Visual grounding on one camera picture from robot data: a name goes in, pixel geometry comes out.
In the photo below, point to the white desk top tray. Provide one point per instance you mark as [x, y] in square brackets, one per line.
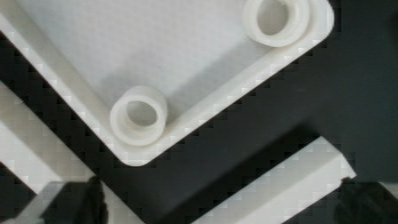
[109, 44]

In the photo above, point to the white front fence rail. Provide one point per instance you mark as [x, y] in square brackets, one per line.
[287, 189]

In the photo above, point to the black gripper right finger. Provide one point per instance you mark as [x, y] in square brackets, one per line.
[369, 203]

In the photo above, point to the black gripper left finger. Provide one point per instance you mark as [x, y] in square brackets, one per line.
[79, 206]

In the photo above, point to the white left fence piece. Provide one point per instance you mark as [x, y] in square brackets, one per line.
[44, 165]

